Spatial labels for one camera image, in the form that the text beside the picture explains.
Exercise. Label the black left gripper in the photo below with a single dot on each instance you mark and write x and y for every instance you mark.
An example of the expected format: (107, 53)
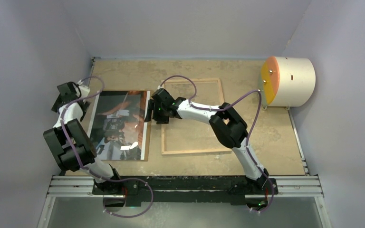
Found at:
(59, 102)

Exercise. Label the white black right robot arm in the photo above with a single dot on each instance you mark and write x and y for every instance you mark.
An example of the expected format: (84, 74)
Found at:
(228, 126)

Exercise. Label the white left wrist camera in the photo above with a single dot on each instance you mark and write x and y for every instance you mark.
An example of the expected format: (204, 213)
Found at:
(82, 89)

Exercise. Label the brown backing board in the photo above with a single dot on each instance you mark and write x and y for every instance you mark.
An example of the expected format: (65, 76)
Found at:
(148, 138)

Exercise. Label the glossy printed photo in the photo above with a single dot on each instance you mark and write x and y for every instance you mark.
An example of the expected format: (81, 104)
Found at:
(119, 126)

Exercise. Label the wooden picture frame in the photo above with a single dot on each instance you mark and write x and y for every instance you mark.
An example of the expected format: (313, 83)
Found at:
(189, 137)

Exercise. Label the white cylinder orange disc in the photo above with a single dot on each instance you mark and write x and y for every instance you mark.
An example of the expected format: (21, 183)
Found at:
(286, 81)

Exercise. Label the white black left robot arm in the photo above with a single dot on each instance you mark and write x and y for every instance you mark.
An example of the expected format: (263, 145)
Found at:
(69, 143)

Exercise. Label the black aluminium mounting rail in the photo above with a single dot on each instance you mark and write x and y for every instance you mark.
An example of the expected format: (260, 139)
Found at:
(235, 190)

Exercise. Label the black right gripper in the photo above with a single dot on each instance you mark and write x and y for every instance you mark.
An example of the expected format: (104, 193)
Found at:
(155, 106)

